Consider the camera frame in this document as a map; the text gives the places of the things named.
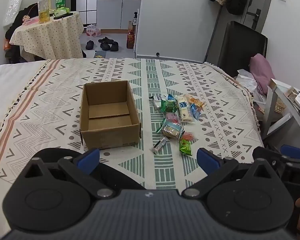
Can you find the yellow liquid bottle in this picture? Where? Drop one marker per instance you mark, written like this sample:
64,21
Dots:
44,11

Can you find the pink pack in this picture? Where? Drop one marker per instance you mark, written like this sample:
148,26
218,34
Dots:
93,30

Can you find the table with dotted cloth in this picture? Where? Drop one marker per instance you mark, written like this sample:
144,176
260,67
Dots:
47,37

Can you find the small pink orange packet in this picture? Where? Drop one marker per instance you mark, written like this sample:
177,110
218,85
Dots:
188,136

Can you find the green dotted snack packet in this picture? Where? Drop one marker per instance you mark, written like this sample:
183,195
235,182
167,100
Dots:
169,106

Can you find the dark clothes pile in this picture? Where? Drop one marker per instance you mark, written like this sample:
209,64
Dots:
12,52

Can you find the white side table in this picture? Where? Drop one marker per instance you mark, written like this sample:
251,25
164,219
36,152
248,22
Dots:
277,115

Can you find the black leaning panel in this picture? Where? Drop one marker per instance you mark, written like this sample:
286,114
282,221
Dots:
237,50

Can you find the small silver snack packet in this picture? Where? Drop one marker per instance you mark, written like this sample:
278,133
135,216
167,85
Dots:
160,145

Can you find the flat black item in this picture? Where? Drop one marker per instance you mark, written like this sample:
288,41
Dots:
63,16

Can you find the white bed sheet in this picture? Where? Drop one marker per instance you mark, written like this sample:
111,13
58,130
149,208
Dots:
7,75

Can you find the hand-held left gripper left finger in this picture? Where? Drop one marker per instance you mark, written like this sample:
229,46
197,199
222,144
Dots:
88,159

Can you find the clear cracker packet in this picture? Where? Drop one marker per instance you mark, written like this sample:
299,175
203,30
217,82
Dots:
172,129

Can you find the green tissue pack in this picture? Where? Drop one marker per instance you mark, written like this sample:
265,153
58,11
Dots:
62,12

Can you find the orange biscuit packet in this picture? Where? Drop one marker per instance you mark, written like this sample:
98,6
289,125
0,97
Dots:
196,101

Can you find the pink pillow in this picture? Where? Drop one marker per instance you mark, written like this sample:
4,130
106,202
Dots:
261,72

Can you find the red bottle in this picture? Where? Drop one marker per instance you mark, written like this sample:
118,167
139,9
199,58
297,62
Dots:
130,38

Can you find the pink cartoon item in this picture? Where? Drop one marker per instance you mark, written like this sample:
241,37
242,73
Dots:
30,20

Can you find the bright green snack packet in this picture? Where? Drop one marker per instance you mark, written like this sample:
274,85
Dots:
186,147

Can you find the brown cardboard box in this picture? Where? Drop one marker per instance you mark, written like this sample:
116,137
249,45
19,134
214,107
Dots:
110,135

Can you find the long white cake packet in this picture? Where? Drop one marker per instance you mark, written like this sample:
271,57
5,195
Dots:
185,110

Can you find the white kitchen cabinet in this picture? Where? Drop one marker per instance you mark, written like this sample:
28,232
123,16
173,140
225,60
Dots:
110,13

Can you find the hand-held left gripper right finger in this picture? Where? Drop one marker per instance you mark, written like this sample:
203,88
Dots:
206,160

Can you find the clear plastic bag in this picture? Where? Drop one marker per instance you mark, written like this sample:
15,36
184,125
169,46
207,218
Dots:
13,7

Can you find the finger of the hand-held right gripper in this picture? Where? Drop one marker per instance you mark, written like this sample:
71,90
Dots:
265,153
292,152

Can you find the dark spray bottle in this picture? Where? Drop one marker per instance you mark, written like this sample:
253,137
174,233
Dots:
135,20

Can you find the white plastic bag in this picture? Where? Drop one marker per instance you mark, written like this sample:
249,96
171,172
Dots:
248,82

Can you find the clear plastic wrapper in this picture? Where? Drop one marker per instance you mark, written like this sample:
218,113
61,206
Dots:
158,103

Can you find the blue snack packet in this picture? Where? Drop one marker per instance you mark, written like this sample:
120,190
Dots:
196,111

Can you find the black slipper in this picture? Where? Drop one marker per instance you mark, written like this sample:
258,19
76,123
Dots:
114,46
105,46
106,40
90,45

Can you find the pink snack packet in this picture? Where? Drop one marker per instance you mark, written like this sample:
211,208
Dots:
172,117

